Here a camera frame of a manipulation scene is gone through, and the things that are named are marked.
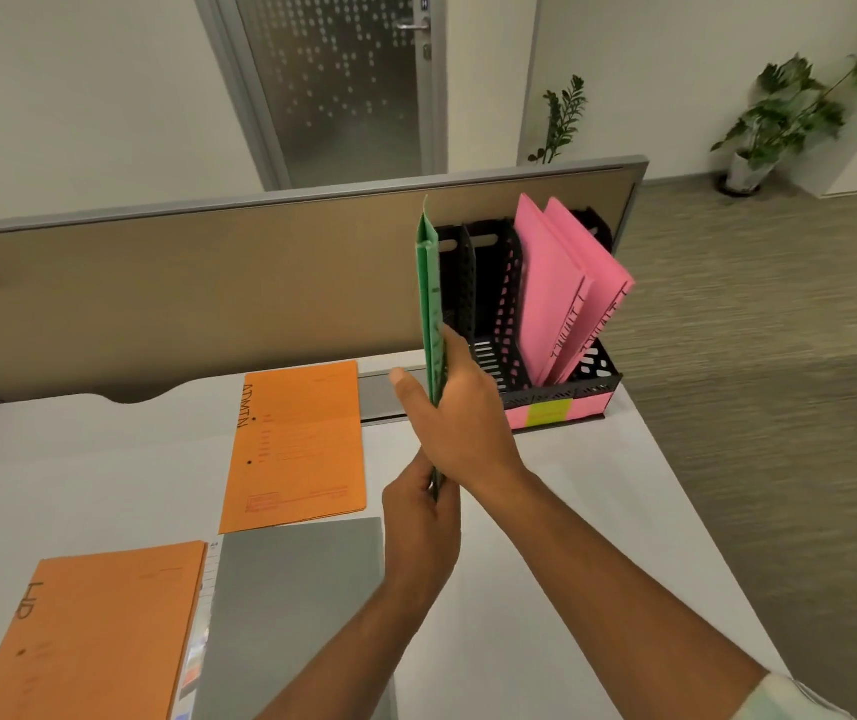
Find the person's right hand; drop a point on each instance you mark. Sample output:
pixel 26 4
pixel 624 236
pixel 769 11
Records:
pixel 473 434

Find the person's left hand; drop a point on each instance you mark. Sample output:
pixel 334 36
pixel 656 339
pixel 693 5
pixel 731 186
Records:
pixel 421 532

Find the black perforated file rack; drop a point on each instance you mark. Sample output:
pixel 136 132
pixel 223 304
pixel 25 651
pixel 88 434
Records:
pixel 488 292

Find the grey folder white spine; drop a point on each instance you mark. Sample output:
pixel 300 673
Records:
pixel 286 592

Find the orange folder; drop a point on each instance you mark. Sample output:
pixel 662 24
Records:
pixel 98 637
pixel 293 457

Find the green folder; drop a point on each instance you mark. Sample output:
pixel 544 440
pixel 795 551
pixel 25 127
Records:
pixel 428 292

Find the pink folder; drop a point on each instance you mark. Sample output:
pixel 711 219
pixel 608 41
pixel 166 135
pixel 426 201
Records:
pixel 608 281
pixel 548 292

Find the person's right forearm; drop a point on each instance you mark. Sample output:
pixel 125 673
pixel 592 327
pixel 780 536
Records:
pixel 623 607

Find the person's left forearm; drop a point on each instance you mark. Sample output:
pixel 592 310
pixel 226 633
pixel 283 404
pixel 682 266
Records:
pixel 361 652

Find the person's right shirt sleeve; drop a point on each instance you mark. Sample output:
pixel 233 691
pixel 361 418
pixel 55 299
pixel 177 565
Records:
pixel 788 701

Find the pink sticky note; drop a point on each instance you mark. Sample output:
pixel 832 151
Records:
pixel 517 416
pixel 590 407

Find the yellow-green sticky note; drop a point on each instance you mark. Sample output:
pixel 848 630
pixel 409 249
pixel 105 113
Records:
pixel 548 413

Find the tan desk partition panel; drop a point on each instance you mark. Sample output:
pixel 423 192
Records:
pixel 211 299

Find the slim leafy green plant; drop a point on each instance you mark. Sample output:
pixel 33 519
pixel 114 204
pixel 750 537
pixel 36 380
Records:
pixel 563 116

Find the frosted glass door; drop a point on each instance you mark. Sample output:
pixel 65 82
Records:
pixel 338 89

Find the potted plant white pot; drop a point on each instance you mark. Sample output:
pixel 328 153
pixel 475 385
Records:
pixel 743 172

